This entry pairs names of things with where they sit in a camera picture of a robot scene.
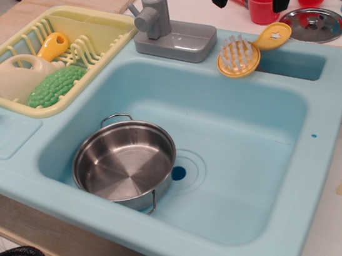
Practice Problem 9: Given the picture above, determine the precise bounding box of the steel pot lid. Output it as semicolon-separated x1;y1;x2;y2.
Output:
279;8;342;43

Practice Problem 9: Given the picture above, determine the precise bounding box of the yellow round dish brush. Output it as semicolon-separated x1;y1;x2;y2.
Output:
216;22;292;79

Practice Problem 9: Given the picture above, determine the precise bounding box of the stainless steel pot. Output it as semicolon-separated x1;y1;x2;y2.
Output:
72;113;176;215

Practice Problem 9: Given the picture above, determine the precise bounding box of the red plastic cup front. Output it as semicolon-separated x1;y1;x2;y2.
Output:
247;0;280;25

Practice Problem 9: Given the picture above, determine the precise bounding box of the grey toy faucet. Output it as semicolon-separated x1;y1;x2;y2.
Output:
128;0;217;63

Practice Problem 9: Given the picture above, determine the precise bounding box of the pale yellow dish rack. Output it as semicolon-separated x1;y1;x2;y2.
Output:
0;6;138;118

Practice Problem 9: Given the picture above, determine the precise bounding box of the light blue toy sink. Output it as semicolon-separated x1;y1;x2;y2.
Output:
0;40;342;256

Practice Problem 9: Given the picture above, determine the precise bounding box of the green bumpy toy vegetable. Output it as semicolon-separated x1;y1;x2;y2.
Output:
26;65;87;108

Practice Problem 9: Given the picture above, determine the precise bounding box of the cream toy jug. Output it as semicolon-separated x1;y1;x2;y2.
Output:
0;54;65;103

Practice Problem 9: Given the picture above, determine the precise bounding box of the orange-yellow toy utensil handle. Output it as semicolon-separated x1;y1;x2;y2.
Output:
37;32;69;62

